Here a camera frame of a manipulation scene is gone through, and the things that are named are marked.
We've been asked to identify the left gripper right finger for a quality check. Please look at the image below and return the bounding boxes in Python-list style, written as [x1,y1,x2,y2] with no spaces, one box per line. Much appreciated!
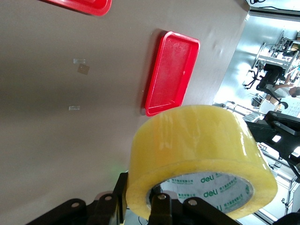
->
[148,193,238,225]

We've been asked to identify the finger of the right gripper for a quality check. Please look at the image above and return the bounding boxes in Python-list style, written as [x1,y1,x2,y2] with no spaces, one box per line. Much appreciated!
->
[246,121,294,160]
[288,150,300,184]

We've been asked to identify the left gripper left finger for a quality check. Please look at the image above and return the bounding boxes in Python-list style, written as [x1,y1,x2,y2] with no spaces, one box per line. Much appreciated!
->
[30,172,130,225]

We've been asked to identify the yellow packing tape roll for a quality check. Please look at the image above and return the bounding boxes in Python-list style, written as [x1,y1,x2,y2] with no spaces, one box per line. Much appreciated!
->
[126,104,278,221]

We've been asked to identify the red plastic tray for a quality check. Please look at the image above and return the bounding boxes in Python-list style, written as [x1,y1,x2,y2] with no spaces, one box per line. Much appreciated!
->
[38,0,112,17]
[141,31,201,117]

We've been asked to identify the seated person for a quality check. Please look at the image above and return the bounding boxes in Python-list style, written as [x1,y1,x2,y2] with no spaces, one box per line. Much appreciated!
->
[272,82,300,99]

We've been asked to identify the black office chair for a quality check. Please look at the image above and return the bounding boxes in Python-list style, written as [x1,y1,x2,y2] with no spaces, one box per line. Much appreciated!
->
[243,61,289,104]

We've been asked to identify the brown square patch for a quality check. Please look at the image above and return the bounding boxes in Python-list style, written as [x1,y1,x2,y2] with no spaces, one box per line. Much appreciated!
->
[77,64,91,76]

